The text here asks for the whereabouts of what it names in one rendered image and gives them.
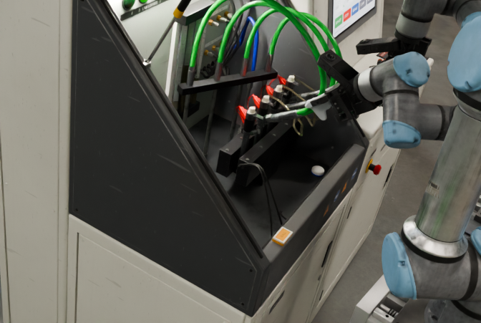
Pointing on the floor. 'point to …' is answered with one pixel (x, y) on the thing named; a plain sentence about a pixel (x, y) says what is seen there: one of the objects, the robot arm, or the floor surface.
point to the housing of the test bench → (34, 140)
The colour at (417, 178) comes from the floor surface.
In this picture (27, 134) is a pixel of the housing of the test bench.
